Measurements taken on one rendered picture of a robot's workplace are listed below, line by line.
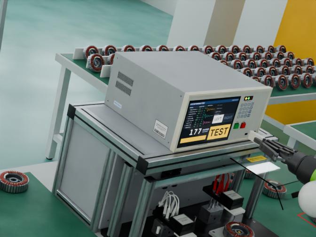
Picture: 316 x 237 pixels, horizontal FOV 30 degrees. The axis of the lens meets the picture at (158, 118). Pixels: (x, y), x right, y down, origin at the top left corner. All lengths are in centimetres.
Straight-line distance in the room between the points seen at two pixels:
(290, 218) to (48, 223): 104
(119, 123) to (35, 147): 226
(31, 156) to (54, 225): 206
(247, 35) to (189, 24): 260
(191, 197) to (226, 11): 387
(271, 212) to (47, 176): 94
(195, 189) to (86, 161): 49
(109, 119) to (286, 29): 405
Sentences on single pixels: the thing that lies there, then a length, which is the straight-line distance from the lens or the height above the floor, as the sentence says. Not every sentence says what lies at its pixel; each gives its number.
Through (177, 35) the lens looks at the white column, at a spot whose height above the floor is 49.
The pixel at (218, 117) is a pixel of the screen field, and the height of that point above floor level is 123.
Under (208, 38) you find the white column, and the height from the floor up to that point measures 60.
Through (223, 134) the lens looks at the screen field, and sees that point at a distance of 206.
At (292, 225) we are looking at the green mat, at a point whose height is 75.
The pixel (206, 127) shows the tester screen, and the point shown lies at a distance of 197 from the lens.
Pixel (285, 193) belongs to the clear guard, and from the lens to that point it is 206.
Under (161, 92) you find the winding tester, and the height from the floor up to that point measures 128.
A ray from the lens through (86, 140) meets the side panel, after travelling 206.
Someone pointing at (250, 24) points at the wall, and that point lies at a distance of 854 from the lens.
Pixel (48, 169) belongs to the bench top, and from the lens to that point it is 242.
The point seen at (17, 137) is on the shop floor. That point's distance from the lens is 435.
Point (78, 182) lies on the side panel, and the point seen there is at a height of 86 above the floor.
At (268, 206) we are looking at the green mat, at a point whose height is 75.
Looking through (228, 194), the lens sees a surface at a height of 92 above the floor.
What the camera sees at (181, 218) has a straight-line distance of 205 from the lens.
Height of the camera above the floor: 190
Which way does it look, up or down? 21 degrees down
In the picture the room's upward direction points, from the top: 15 degrees clockwise
